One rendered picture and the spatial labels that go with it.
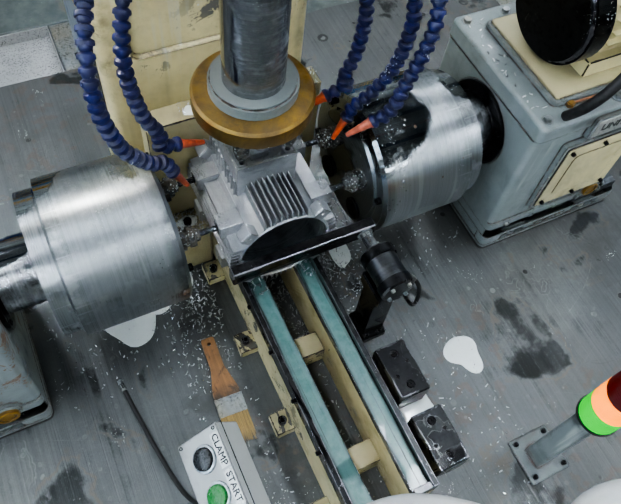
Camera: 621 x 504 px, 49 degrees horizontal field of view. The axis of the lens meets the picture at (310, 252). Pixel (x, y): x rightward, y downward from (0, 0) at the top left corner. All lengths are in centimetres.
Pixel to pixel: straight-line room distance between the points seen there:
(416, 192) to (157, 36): 48
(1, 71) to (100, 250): 142
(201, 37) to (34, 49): 127
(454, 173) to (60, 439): 79
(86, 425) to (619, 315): 102
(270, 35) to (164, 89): 37
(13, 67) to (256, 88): 148
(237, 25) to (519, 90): 53
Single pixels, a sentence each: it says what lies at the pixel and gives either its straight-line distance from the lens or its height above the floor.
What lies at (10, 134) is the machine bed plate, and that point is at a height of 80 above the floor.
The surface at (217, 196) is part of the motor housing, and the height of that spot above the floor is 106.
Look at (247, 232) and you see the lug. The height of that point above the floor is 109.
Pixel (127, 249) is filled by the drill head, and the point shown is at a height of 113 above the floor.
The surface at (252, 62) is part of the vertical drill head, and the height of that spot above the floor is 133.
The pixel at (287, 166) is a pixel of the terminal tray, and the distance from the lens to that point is 106.
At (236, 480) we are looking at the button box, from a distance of 89.
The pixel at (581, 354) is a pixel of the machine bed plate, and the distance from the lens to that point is 140.
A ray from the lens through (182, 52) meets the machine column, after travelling 116.
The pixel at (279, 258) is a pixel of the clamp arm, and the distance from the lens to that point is 107.
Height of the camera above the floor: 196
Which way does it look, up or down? 59 degrees down
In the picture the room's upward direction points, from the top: 10 degrees clockwise
